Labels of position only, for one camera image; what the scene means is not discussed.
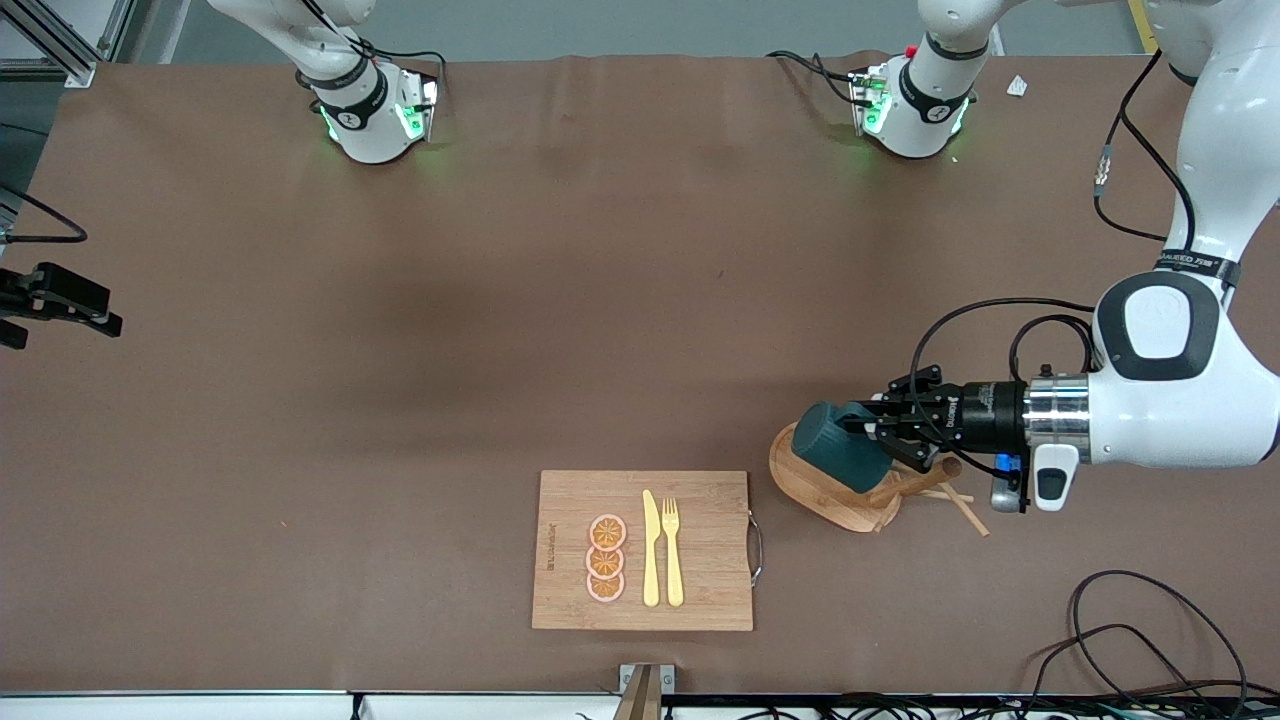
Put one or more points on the aluminium table edge rail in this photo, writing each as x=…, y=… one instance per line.
x=200, y=705

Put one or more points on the teal cup with yellow interior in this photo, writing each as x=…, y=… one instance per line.
x=835, y=445

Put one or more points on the small white paper scrap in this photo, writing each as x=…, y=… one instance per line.
x=1017, y=86

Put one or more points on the brown table mat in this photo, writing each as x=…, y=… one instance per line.
x=600, y=300

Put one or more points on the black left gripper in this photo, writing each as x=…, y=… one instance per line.
x=985, y=411

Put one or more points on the orange slice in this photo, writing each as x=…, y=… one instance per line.
x=605, y=563
x=605, y=590
x=607, y=532

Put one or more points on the yellow plastic knife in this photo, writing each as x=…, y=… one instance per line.
x=651, y=560

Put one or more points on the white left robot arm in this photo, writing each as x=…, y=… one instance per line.
x=1180, y=420

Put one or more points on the aluminium frame post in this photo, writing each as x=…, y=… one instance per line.
x=70, y=50

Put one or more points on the metal table edge bracket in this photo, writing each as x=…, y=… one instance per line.
x=645, y=680

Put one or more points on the yellow plastic fork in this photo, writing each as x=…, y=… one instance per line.
x=673, y=565

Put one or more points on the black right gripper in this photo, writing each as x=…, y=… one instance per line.
x=58, y=293

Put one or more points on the wooden cup rack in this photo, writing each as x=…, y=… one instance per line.
x=815, y=495

